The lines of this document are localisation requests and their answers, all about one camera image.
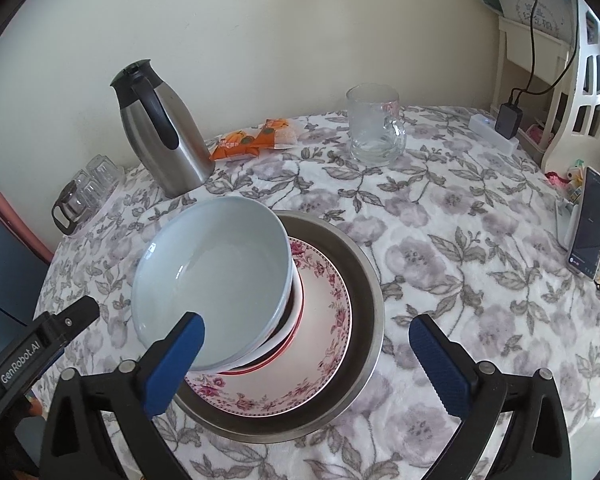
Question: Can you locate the large stainless steel plate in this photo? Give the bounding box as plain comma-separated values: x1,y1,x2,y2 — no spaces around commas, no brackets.
173,210,385,444

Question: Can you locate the white shelf unit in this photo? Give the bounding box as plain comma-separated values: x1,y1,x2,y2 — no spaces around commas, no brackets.
491,0,600,176

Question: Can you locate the floral purple tablecloth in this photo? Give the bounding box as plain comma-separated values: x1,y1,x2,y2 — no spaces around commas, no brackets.
34,106,600,479

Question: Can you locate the stainless steel thermos jug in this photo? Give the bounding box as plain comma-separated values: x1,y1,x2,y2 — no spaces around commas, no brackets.
110,60,215,197

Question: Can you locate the pink floral plate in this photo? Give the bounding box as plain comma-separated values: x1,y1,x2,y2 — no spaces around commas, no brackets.
185,237,352,418

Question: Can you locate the round white tray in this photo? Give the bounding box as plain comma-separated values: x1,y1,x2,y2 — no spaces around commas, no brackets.
67,155,124,232

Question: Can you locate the black cable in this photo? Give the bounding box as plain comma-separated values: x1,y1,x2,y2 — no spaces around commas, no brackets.
508,0,581,109

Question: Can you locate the black charger adapter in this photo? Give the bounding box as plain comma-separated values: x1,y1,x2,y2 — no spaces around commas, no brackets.
494,102,522,140

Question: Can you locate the orange snack packet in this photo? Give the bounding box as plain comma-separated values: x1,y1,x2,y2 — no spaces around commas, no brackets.
210,130,260,162
253,118,299,150

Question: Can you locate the white phone stand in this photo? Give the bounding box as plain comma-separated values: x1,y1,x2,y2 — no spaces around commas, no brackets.
555,198,578,250

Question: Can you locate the clear drinking glass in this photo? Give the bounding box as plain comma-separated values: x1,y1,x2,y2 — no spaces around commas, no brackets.
86,154,122,190
73,169,112,212

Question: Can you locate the white power bank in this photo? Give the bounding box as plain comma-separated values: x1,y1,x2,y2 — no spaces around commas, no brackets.
468,114,519,156

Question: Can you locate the strawberry pattern red-rimmed bowl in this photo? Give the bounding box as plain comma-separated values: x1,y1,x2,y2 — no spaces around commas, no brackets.
224,278,309,377

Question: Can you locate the smartphone on stand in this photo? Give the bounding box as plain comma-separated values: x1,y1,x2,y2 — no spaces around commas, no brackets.
567,167,600,280

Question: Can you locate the clear glass mug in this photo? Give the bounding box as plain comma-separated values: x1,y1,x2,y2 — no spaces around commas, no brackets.
346,82,406,166

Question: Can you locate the light blue bowl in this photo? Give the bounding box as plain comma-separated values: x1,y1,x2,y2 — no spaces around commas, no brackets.
131,196,294,372

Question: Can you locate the glass teapot black handle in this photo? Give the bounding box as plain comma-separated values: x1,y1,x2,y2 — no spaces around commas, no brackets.
50,180,93,235

